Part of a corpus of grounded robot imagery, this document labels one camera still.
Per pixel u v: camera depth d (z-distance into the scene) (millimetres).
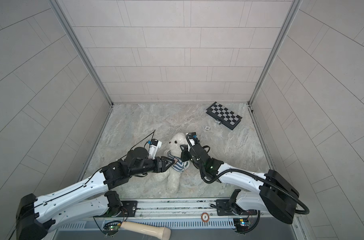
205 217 693
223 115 1051
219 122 1028
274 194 408
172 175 755
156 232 626
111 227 646
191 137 665
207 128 1020
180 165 736
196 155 559
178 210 711
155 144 650
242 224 680
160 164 606
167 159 644
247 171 483
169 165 647
